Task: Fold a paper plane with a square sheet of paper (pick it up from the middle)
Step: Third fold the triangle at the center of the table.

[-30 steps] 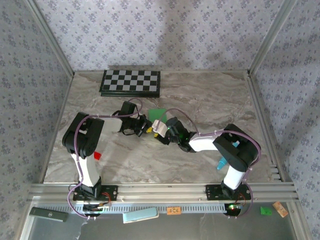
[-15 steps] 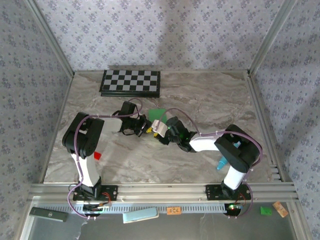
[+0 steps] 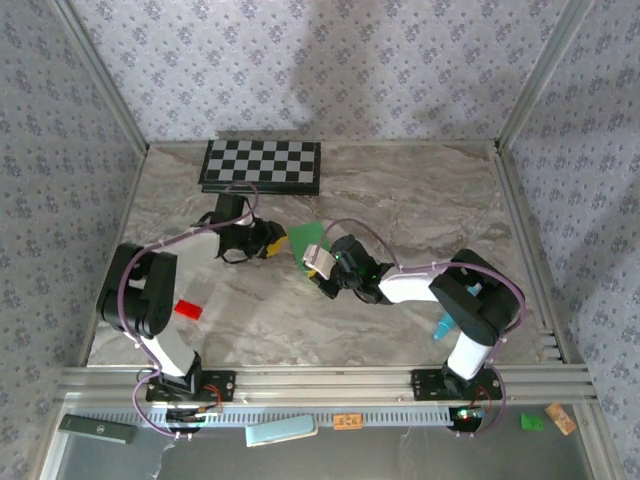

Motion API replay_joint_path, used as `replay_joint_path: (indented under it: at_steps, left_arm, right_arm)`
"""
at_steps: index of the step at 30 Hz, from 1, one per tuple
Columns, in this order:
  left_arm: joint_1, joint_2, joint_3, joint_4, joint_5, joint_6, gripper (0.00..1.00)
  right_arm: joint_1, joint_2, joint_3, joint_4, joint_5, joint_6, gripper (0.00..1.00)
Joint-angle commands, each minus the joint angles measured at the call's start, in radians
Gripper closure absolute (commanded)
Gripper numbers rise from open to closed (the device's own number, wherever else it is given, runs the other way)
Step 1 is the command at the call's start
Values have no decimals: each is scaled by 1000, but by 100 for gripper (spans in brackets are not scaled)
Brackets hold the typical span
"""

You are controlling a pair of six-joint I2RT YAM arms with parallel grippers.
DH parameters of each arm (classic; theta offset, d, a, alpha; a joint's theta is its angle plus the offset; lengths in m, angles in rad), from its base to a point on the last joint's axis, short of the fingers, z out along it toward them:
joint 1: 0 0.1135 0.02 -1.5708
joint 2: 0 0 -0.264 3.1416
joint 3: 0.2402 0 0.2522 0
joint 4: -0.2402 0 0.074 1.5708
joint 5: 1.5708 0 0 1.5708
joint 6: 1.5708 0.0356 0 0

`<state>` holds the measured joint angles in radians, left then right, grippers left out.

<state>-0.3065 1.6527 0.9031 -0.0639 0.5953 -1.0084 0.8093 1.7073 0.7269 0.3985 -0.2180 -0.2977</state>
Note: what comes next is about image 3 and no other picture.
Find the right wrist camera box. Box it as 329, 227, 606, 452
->
303, 234, 374, 280

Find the wide aluminium side rail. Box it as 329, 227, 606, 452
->
492, 142, 569, 364

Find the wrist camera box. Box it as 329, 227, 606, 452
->
303, 234, 374, 280
214, 193, 251, 226

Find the aluminium mounting rail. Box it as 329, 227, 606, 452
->
54, 363, 599, 407

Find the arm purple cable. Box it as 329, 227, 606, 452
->
119, 182, 260, 441
319, 218, 527, 440

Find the green paper sheet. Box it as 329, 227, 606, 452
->
287, 220, 332, 275

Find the light blue card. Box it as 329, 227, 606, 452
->
244, 414, 320, 448

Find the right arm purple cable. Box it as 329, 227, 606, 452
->
319, 218, 527, 440

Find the red plastic block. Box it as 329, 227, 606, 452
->
173, 299, 204, 321

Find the black flat device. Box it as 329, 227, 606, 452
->
58, 413, 137, 445

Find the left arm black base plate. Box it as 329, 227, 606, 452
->
145, 369, 237, 403

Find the aluminium corner post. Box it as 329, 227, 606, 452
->
49, 0, 150, 156
497, 0, 596, 151

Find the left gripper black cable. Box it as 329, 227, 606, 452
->
218, 248, 252, 267

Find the thin aluminium edge strip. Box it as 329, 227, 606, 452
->
77, 143, 150, 366

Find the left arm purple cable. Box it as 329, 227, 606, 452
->
119, 182, 260, 441

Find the grey slotted cable duct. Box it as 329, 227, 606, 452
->
74, 405, 459, 427

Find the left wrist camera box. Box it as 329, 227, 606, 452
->
214, 193, 251, 226

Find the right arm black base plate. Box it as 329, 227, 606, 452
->
410, 368, 504, 402

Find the blue marker pen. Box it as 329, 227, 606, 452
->
432, 282, 482, 342

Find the black and grey chessboard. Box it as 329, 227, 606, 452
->
198, 139, 322, 197

